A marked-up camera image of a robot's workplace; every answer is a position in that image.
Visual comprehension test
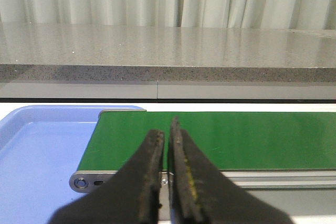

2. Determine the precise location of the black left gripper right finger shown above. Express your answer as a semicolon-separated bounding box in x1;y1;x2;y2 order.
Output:
167;116;292;223

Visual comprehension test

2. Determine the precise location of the blue plastic tray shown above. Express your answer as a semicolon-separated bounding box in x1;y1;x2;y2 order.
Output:
0;104;147;224

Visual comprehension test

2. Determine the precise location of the grey stone counter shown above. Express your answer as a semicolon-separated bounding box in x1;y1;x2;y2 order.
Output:
0;21;336;103

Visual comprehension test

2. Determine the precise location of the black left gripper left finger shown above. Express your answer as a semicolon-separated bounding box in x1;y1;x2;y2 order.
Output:
49;130;165;223

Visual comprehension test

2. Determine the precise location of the aluminium conveyor frame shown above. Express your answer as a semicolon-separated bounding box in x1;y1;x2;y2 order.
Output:
69;109;336;216

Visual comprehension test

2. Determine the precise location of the green conveyor belt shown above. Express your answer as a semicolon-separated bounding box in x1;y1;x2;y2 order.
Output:
78;111;335;170

